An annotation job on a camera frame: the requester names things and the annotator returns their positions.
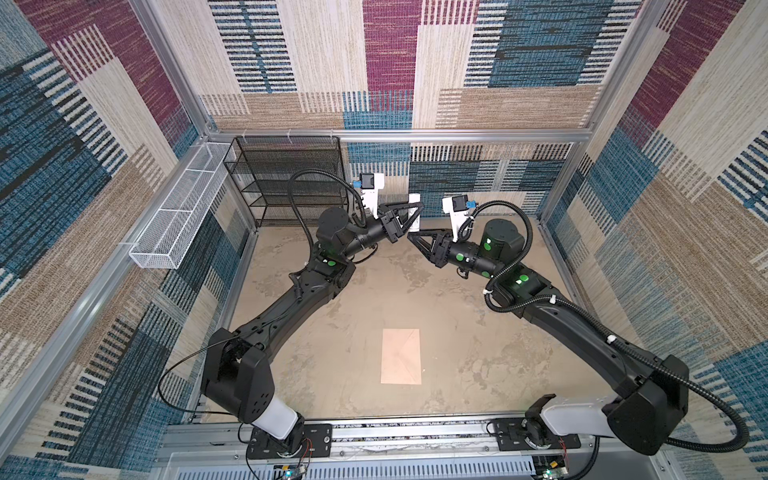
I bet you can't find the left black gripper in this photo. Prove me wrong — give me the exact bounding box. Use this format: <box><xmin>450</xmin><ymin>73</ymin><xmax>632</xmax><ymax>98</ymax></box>
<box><xmin>339</xmin><ymin>205</ymin><xmax>421</xmax><ymax>266</ymax></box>

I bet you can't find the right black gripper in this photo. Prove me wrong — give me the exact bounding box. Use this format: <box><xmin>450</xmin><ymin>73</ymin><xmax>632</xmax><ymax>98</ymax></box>
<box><xmin>409</xmin><ymin>225</ymin><xmax>502</xmax><ymax>279</ymax></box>

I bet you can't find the white glue stick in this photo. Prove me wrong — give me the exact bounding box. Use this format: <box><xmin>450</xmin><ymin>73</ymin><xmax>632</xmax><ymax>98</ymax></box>
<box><xmin>408</xmin><ymin>193</ymin><xmax>421</xmax><ymax>232</ymax></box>

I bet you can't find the pale pink envelope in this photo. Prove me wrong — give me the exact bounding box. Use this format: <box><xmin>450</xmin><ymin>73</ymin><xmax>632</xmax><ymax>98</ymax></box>
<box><xmin>380</xmin><ymin>329</ymin><xmax>422</xmax><ymax>385</ymax></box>

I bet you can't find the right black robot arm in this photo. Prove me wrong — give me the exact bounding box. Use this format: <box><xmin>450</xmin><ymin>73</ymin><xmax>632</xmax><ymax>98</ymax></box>
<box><xmin>408</xmin><ymin>219</ymin><xmax>689</xmax><ymax>456</ymax></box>

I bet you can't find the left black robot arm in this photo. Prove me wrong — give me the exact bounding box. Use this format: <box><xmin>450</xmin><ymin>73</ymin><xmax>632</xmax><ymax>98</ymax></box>
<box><xmin>201</xmin><ymin>202</ymin><xmax>423</xmax><ymax>451</ymax></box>

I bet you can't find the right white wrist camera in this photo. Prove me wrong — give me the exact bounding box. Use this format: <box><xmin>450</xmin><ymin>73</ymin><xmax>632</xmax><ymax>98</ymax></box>
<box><xmin>442</xmin><ymin>194</ymin><xmax>476</xmax><ymax>242</ymax></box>

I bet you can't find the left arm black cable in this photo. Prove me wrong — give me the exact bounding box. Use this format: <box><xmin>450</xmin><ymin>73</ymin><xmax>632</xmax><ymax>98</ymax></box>
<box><xmin>157</xmin><ymin>169</ymin><xmax>379</xmax><ymax>480</ymax></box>

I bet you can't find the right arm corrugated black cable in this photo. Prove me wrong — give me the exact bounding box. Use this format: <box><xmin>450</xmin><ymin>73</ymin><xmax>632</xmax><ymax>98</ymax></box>
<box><xmin>465</xmin><ymin>200</ymin><xmax>751</xmax><ymax>480</ymax></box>

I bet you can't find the black wire mesh shelf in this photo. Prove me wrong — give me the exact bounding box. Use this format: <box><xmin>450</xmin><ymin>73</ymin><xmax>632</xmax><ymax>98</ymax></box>
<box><xmin>224</xmin><ymin>136</ymin><xmax>350</xmax><ymax>227</ymax></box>

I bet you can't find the aluminium mounting rail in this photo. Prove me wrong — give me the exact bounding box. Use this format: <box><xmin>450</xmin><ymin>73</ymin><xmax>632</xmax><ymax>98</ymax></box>
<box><xmin>150</xmin><ymin>412</ymin><xmax>672</xmax><ymax>479</ymax></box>

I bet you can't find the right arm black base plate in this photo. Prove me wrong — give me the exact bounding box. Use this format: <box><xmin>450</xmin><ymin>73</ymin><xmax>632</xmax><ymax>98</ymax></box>
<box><xmin>485</xmin><ymin>417</ymin><xmax>582</xmax><ymax>452</ymax></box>

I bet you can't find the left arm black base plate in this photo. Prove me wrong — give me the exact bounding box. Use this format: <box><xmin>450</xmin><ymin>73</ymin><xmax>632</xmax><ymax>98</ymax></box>
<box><xmin>246</xmin><ymin>423</ymin><xmax>333</xmax><ymax>460</ymax></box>

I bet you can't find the white wire mesh basket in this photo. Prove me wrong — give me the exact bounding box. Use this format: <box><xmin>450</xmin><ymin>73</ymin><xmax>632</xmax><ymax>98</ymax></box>
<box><xmin>129</xmin><ymin>143</ymin><xmax>229</xmax><ymax>270</ymax></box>

